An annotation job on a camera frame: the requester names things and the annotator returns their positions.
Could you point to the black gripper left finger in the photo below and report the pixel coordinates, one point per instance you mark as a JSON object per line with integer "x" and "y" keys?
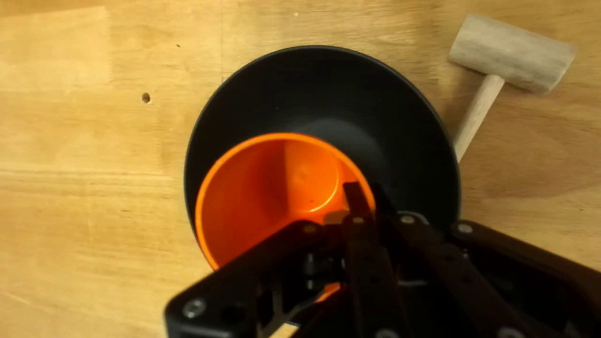
{"x": 249, "y": 288}

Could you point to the orange plastic cup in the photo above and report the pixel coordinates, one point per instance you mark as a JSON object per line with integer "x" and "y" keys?
{"x": 263, "y": 188}

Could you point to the black bowl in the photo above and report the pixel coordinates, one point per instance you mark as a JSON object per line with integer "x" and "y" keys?
{"x": 349, "y": 95}

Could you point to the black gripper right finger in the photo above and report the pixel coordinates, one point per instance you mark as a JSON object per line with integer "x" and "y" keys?
{"x": 488, "y": 282}

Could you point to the small wooden mallet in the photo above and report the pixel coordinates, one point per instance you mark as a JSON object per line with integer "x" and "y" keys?
{"x": 507, "y": 53}

